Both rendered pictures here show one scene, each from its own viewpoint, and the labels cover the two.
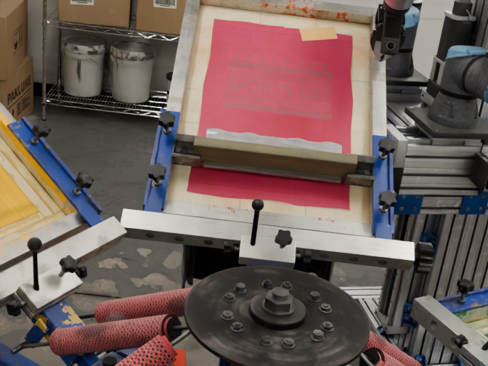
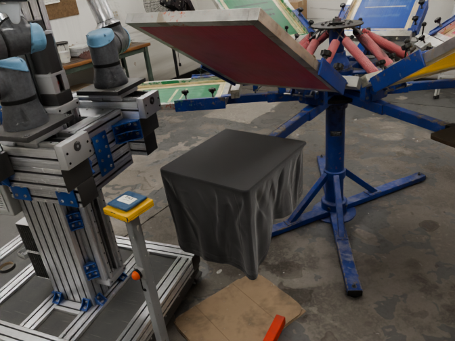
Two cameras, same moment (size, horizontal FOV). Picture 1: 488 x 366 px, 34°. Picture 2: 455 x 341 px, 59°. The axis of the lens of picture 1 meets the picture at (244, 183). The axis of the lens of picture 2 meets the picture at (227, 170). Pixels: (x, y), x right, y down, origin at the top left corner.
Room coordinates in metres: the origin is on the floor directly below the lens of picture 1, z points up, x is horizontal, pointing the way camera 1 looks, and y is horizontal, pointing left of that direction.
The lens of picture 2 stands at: (3.44, 0.92, 1.68)
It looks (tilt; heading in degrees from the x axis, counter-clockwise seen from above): 27 degrees down; 219
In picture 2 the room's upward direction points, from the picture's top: 7 degrees counter-clockwise
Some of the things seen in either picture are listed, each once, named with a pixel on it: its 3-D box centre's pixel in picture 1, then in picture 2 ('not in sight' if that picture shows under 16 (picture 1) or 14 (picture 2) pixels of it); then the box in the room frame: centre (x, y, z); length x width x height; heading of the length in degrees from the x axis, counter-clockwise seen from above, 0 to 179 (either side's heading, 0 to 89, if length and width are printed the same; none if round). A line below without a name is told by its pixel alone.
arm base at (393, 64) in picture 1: (394, 57); (22, 110); (2.81, -0.48, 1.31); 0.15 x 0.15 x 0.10
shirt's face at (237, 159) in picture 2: not in sight; (234, 155); (2.19, -0.06, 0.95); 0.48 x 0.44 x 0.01; 1
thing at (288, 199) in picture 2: (188, 260); (279, 206); (2.18, 0.14, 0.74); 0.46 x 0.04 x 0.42; 1
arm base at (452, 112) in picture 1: (455, 104); (108, 73); (2.33, -0.61, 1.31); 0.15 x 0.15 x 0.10
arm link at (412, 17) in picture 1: (401, 25); (9, 77); (2.81, -0.48, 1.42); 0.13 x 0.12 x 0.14; 169
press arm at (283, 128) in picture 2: not in sight; (289, 127); (1.69, -0.07, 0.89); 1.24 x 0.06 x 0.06; 1
